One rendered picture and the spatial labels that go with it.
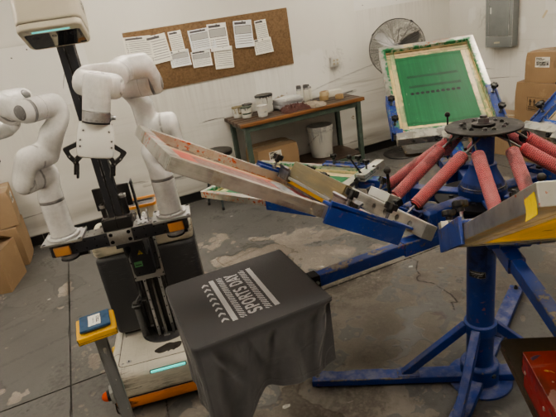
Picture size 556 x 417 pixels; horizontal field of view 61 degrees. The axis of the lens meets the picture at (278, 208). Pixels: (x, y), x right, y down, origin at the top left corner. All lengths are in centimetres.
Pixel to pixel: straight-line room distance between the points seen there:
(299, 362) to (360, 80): 493
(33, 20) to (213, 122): 385
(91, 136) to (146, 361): 154
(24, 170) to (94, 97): 61
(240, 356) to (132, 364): 121
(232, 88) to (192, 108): 51
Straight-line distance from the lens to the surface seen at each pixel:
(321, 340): 168
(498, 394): 265
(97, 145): 142
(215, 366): 155
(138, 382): 269
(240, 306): 163
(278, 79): 570
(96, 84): 139
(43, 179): 199
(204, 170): 120
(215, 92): 545
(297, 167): 180
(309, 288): 166
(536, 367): 113
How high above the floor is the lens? 183
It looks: 22 degrees down
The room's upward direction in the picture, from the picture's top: 9 degrees counter-clockwise
